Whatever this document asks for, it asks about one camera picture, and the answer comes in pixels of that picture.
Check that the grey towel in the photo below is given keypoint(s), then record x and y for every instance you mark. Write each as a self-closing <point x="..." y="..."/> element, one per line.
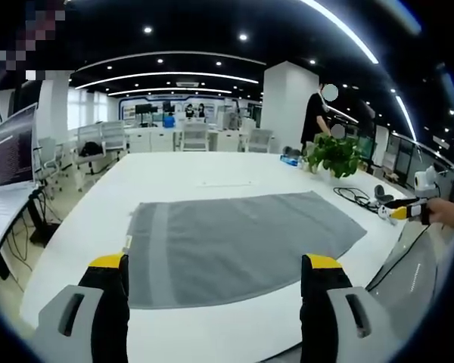
<point x="242" y="246"/>

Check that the green potted plant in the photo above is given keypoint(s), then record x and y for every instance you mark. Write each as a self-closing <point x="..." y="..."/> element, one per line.
<point x="334" y="153"/>

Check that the small black device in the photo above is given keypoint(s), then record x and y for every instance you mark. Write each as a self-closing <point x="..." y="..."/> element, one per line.
<point x="382" y="193"/>

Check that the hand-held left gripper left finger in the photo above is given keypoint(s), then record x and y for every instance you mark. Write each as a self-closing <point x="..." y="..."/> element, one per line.
<point x="75" y="314"/>

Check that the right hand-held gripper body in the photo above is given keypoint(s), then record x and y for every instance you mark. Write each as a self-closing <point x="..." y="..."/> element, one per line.
<point x="425" y="181"/>

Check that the open laptop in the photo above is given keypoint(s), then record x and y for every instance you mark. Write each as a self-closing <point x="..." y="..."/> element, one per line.
<point x="11" y="162"/>

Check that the white office chair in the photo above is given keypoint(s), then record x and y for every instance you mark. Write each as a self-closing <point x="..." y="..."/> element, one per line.
<point x="50" y="159"/>
<point x="195" y="135"/>
<point x="114" y="133"/>
<point x="91" y="134"/>
<point x="260" y="139"/>

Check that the blue box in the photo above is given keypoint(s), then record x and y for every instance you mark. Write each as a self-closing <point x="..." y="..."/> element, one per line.
<point x="289" y="159"/>

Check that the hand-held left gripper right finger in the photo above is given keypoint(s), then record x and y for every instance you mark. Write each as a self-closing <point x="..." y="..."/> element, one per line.
<point x="344" y="314"/>

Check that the black bag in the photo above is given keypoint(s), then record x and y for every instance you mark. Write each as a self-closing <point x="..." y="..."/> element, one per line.
<point x="91" y="149"/>

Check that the person's right hand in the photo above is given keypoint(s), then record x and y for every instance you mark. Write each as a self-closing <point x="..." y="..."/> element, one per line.
<point x="444" y="211"/>

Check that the small white device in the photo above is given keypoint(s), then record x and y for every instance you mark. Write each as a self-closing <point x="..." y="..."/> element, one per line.
<point x="383" y="212"/>

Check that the white table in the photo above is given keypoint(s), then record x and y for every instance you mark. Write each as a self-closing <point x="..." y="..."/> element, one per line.
<point x="196" y="170"/>

